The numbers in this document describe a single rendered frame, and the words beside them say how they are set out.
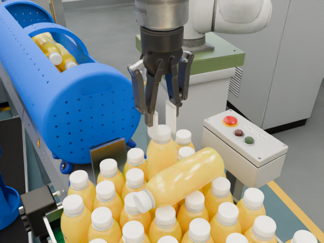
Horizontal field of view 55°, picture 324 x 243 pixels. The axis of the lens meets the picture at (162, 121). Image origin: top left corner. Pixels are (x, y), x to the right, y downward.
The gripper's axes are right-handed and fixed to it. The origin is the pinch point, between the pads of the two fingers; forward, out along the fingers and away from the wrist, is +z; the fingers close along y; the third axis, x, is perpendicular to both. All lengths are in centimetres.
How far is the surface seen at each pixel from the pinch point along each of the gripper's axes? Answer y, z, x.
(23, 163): 23, 106, -136
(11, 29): 14, 0, -76
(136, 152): 3.3, 11.3, -6.3
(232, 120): -22.8, 9.3, -1.5
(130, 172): 7.5, 11.3, -0.9
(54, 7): -25, 18, -164
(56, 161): 17.3, 27.8, -32.7
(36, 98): 18.3, 4.2, -31.5
